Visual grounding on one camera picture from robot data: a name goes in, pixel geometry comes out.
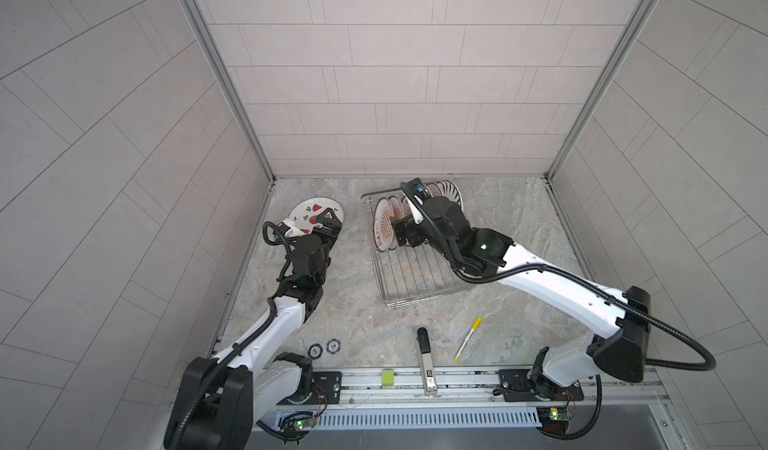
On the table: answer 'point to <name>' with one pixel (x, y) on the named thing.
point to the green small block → (387, 377)
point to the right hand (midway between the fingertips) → (402, 211)
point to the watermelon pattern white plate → (307, 208)
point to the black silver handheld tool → (429, 375)
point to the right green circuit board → (560, 414)
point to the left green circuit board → (304, 423)
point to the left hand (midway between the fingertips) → (335, 212)
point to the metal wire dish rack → (408, 274)
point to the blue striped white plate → (450, 191)
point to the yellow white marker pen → (474, 327)
